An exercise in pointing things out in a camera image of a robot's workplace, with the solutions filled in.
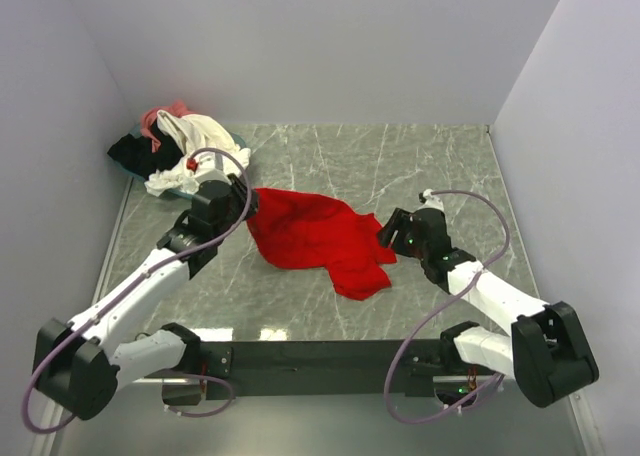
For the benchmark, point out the white t shirt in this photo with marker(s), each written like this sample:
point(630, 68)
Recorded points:
point(193, 132)

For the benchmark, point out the aluminium frame rail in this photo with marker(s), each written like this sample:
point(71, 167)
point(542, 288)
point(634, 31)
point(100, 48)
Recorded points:
point(504, 424)

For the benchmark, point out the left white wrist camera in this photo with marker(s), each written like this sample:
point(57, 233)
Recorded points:
point(204, 169)

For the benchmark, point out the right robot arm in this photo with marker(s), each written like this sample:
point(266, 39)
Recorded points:
point(541, 346)

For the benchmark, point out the red t shirt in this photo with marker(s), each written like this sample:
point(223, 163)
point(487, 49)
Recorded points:
point(296, 231)

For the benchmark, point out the black t shirt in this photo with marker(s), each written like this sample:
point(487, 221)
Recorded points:
point(136, 156)

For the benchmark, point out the black base crossbar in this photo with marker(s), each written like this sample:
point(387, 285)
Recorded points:
point(312, 368)

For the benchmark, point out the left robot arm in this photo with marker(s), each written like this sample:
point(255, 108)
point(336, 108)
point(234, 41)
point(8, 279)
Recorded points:
point(82, 363)

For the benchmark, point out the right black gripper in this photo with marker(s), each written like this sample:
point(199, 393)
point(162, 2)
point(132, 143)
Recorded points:
point(397, 222)

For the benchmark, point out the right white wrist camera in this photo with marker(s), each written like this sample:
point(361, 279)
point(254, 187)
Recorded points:
point(429, 200)

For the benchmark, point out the teal laundry basket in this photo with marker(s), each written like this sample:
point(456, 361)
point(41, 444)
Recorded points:
point(173, 181)

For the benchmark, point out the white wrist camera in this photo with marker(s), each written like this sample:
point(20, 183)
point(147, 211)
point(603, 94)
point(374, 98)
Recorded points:
point(429, 200)
point(204, 169)

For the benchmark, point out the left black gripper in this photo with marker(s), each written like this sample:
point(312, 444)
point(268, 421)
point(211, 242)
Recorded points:
point(239, 192)

